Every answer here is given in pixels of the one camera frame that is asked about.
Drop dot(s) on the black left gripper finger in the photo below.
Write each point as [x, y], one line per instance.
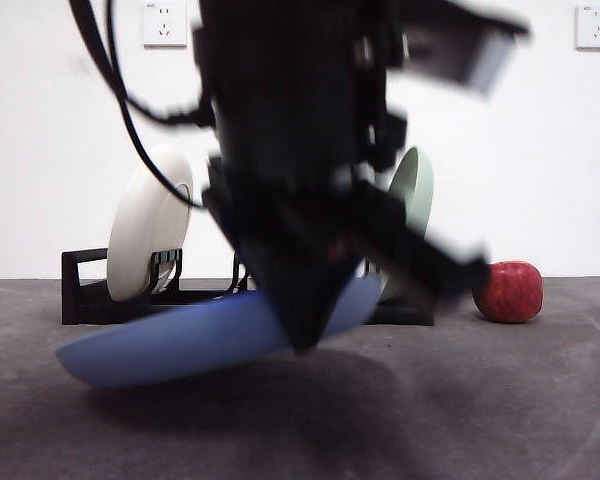
[305, 300]

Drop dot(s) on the blue plate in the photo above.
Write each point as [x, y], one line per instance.
[180, 340]

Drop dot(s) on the red apple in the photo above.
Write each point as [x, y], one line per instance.
[512, 295]

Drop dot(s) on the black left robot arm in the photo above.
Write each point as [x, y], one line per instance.
[290, 100]

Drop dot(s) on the green plate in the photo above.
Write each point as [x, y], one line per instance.
[420, 195]

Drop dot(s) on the cream plate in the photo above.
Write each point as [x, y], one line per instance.
[130, 240]

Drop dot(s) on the black plate rack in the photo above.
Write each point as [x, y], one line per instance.
[95, 310]

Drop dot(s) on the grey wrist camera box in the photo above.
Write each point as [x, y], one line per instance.
[485, 65]

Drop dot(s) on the white wall socket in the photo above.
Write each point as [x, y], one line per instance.
[597, 27]
[165, 25]

